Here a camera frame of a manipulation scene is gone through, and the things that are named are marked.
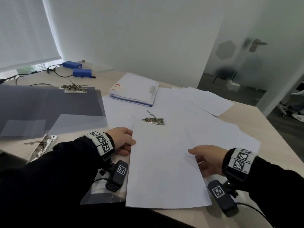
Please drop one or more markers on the person's right hand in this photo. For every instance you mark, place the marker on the person's right hand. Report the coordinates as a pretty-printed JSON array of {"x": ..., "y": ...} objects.
[{"x": 211, "y": 159}]

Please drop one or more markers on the person's left hand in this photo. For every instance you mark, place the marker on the person's left hand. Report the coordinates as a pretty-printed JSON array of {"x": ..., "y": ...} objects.
[{"x": 122, "y": 140}]

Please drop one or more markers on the blue folder with dark logo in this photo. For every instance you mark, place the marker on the blue folder with dark logo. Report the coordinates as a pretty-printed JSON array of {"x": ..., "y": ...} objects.
[{"x": 133, "y": 105}]

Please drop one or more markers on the white paper stack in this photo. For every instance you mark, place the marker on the white paper stack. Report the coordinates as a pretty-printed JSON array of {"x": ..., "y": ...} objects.
[
  {"x": 161, "y": 168},
  {"x": 130, "y": 97}
]

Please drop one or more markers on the stack of folders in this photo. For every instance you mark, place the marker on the stack of folders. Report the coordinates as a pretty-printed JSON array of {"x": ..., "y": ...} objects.
[{"x": 135, "y": 85}]

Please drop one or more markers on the pile of white paper sheets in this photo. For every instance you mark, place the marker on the pile of white paper sheets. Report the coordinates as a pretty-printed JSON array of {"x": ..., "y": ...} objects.
[{"x": 209, "y": 102}]

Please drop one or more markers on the person's left forearm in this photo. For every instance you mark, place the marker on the person's left forearm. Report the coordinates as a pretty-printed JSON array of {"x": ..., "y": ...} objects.
[{"x": 47, "y": 182}]

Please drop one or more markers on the person's right forearm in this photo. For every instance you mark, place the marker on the person's right forearm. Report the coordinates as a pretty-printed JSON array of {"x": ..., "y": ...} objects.
[{"x": 280, "y": 194}]

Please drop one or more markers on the white wristband with black markers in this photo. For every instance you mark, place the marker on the white wristband with black markers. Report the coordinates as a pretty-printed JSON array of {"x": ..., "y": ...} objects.
[
  {"x": 102, "y": 143},
  {"x": 241, "y": 162}
]

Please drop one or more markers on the white box behind glass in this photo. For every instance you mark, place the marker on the white box behind glass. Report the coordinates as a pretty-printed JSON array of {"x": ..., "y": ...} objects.
[{"x": 233, "y": 85}]

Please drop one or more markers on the blue battery pack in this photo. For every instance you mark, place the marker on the blue battery pack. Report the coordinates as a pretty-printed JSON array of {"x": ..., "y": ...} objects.
[
  {"x": 82, "y": 72},
  {"x": 72, "y": 64}
]

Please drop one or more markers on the dark chair behind glass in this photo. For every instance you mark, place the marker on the dark chair behind glass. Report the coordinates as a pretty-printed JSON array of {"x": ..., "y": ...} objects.
[{"x": 223, "y": 73}]

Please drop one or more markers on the white office chair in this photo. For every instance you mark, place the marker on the white office chair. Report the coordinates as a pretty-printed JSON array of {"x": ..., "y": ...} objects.
[{"x": 282, "y": 109}]

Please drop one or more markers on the gray hexagon sticker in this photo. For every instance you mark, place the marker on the gray hexagon sticker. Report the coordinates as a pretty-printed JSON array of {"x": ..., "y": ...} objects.
[{"x": 226, "y": 50}]

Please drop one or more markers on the white roller blind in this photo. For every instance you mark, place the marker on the white roller blind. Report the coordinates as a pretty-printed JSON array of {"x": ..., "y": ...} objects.
[{"x": 23, "y": 33}]

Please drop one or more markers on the frosted glass door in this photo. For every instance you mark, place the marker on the frosted glass door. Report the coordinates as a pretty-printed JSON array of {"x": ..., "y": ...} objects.
[{"x": 273, "y": 26}]

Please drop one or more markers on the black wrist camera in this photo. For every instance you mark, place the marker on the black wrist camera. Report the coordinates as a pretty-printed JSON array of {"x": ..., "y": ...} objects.
[
  {"x": 117, "y": 175},
  {"x": 222, "y": 198}
]

